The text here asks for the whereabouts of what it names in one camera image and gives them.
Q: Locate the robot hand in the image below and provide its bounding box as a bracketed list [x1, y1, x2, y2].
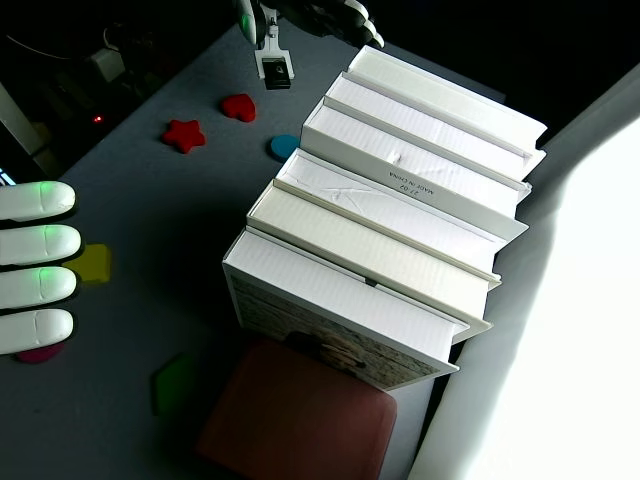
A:
[279, 0, 387, 50]
[0, 180, 83, 357]

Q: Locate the yellow pentagon toy block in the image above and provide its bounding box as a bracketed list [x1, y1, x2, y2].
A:
[62, 243, 113, 286]

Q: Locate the magenta toy block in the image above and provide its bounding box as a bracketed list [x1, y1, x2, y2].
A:
[15, 341, 67, 365]

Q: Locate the red heart toy block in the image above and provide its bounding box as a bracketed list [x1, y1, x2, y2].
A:
[219, 93, 258, 124]

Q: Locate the blue round toy block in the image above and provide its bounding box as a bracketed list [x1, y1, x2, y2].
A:
[270, 133, 302, 162]

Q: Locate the white book with small print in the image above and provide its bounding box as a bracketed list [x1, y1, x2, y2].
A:
[301, 97, 531, 242]

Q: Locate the red star toy block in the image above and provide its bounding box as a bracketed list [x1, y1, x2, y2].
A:
[161, 118, 207, 155]

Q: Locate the green hexagon toy block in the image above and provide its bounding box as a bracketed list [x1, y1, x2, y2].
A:
[151, 351, 202, 417]

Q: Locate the white book with creased pages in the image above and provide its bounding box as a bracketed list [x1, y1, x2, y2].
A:
[273, 148, 507, 289]

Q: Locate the cream white hardcover book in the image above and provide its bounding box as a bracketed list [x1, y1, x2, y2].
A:
[246, 179, 504, 344]

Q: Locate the white book with photo cover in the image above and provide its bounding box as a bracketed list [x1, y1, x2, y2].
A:
[222, 225, 472, 392]

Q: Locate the maroon box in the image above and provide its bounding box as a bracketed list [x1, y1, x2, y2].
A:
[193, 337, 400, 480]

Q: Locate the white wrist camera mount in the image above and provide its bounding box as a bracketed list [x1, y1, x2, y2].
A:
[253, 17, 296, 92]

